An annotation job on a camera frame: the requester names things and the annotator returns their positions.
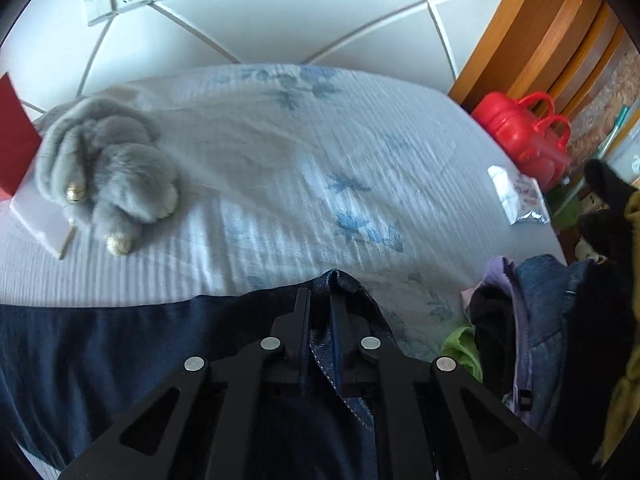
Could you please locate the pile of folded clothes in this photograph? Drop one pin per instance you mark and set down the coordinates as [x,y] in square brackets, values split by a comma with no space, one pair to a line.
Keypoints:
[540,320]

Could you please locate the silver foil packet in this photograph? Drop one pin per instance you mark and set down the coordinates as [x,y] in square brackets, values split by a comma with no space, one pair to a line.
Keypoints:
[520,195]

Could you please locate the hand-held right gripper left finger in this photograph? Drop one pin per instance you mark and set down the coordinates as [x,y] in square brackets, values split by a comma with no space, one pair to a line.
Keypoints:
[301,320]

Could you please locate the grey plush rabbit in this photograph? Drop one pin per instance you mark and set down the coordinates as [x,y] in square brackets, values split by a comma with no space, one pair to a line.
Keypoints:
[110,170]

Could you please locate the white wall socket panel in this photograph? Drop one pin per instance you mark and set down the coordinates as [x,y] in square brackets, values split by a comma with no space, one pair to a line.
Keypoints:
[100,2]

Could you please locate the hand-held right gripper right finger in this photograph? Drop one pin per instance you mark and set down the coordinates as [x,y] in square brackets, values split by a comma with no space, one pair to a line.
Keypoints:
[341,350]

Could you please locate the dark blue jeans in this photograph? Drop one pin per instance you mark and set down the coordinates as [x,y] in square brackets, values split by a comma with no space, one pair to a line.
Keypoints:
[100,360]

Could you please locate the white book with red cover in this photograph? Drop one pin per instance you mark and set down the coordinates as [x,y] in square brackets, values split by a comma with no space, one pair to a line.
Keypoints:
[40,215]

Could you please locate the red paper shopping bag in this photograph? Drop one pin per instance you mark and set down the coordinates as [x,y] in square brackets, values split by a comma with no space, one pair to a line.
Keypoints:
[15,150]

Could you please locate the wooden headboard frame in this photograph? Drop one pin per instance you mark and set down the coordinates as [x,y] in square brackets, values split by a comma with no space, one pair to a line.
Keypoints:
[540,25]

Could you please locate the red plastic jug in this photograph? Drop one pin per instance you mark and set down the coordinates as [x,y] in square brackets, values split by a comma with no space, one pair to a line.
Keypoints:
[545,155]
[500,120]

